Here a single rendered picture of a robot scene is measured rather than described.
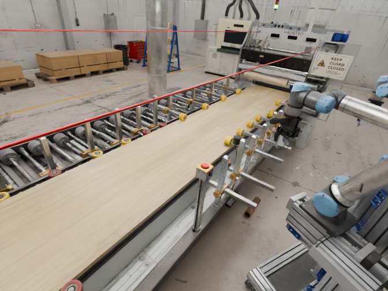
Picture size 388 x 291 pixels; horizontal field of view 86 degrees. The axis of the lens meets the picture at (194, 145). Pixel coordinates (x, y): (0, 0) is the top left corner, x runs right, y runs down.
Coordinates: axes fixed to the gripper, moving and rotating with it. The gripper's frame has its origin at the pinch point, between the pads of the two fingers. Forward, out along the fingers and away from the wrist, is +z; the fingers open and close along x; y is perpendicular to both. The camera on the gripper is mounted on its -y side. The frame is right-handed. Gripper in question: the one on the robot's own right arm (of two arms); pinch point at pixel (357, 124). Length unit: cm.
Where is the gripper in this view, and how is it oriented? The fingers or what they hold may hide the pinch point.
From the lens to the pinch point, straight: 196.5
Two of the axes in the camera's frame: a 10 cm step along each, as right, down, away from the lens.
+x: 8.8, -1.8, 4.4
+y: 4.7, 5.0, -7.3
